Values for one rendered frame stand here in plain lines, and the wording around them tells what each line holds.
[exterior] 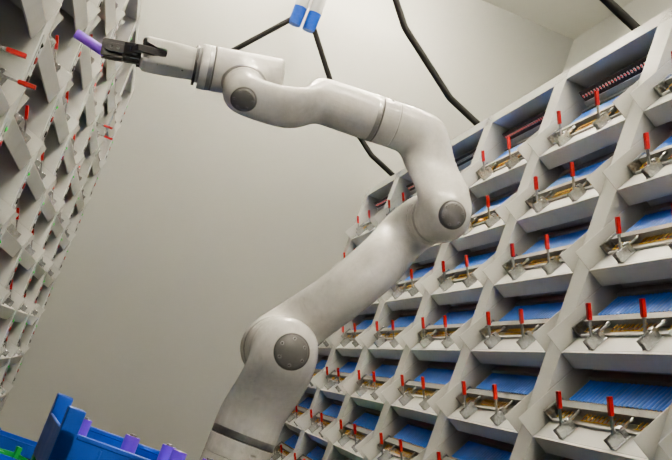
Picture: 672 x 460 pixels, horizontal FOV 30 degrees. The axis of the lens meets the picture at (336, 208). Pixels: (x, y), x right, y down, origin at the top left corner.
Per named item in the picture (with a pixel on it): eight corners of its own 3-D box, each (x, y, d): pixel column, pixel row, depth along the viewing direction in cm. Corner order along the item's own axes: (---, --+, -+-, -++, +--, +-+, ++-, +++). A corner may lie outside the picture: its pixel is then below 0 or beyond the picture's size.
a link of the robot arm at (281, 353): (265, 448, 236) (311, 329, 240) (286, 460, 218) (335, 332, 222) (206, 426, 233) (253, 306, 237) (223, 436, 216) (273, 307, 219)
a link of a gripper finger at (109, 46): (139, 45, 230) (103, 38, 229) (140, 40, 227) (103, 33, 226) (136, 61, 230) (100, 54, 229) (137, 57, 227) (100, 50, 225)
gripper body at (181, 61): (202, 53, 238) (143, 42, 236) (206, 40, 228) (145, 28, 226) (196, 91, 237) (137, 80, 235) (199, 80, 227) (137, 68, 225)
